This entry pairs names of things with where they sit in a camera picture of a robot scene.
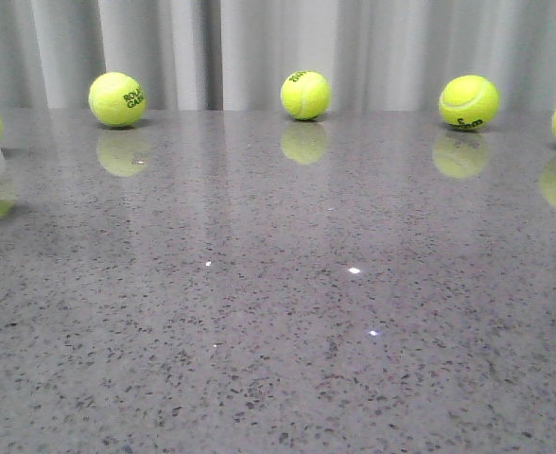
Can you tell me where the Roland Garros tennis ball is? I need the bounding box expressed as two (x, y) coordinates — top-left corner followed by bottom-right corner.
(88, 72), (146, 128)

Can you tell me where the Wilson 3 tennis ball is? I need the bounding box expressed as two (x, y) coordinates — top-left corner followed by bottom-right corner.
(438, 75), (499, 131)

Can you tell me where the middle back tennis ball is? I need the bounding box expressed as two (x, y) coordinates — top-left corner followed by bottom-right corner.
(280, 71), (331, 120)

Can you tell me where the grey pleated curtain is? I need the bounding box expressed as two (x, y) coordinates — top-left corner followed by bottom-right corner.
(0, 1), (556, 112)

